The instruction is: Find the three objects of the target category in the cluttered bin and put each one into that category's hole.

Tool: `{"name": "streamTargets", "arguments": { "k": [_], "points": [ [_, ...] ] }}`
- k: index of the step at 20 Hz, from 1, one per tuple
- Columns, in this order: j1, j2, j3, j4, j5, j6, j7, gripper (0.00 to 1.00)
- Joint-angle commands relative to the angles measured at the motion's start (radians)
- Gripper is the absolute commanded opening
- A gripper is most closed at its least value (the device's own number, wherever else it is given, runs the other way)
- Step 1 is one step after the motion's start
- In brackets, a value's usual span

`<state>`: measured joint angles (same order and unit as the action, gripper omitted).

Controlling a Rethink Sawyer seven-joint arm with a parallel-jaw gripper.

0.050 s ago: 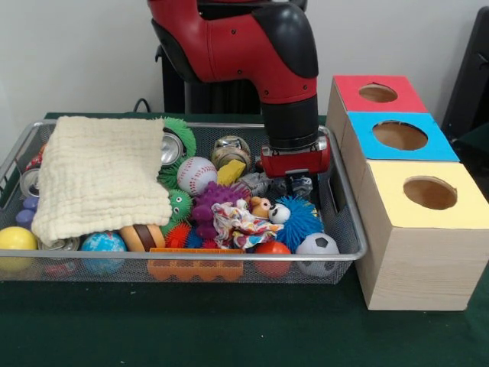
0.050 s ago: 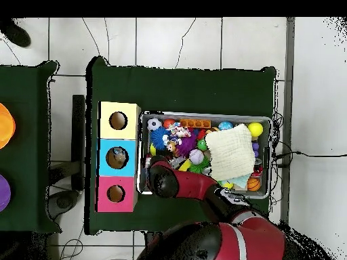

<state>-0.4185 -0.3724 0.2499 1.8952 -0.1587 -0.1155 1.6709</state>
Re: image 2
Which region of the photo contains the crushed clear plastic bottle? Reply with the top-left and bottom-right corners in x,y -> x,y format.
112,150 -> 127,165

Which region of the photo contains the cream waffle cloth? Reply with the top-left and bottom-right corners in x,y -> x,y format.
204,123 -> 256,182

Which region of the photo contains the orange basketball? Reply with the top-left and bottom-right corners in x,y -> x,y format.
247,177 -> 262,192

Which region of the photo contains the wooden box with three holes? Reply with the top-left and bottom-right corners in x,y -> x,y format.
96,101 -> 142,213

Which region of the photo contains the purple spiky toy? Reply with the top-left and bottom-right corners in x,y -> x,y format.
174,132 -> 198,158

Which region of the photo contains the colourful patterned cloth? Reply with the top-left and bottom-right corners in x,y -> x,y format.
168,122 -> 192,138

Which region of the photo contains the blue puffer ball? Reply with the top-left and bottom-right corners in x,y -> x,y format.
149,126 -> 170,152

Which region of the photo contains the white baseball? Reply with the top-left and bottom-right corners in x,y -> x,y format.
188,148 -> 205,165

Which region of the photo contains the soccer ball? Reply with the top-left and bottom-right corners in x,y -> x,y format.
146,117 -> 163,131

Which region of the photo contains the orange plastic block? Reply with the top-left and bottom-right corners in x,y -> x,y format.
178,118 -> 211,129

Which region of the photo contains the dark green table cloth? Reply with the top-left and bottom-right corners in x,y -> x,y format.
84,56 -> 277,236
0,60 -> 62,234

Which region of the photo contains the mint green cloth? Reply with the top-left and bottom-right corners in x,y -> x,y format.
230,174 -> 251,189

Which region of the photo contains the orange round object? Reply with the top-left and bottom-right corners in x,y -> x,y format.
0,102 -> 16,150

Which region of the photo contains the purple round object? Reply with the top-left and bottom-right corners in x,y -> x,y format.
0,174 -> 12,213

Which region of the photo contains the black round object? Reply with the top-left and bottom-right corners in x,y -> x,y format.
0,18 -> 32,49

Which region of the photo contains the silver wire mesh bin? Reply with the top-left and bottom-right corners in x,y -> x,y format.
137,110 -> 272,200

